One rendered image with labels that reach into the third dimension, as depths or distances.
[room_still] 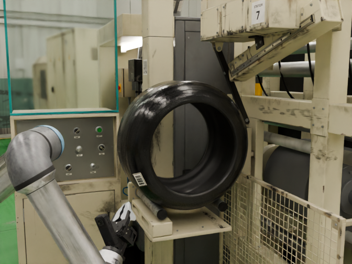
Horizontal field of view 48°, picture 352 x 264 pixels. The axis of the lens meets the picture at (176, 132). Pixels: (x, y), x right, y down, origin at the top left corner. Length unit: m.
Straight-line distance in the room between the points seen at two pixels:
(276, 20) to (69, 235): 0.99
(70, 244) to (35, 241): 1.13
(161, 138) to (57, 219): 0.97
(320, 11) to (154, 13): 0.81
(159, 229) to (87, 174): 0.70
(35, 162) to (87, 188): 1.12
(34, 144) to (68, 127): 1.04
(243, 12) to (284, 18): 0.19
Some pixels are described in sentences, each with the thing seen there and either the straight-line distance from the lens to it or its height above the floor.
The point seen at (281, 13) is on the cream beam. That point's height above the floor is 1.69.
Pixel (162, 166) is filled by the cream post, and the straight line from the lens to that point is 1.99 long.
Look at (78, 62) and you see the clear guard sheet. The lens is 2.13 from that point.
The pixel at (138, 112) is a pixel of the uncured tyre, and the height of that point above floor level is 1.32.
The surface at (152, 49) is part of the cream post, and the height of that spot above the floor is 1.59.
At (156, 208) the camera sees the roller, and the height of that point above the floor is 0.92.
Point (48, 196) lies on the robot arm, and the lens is 1.10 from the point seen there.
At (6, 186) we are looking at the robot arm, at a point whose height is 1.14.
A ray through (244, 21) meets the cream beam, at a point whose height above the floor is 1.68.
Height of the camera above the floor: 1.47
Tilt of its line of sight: 8 degrees down
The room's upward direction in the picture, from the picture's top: straight up
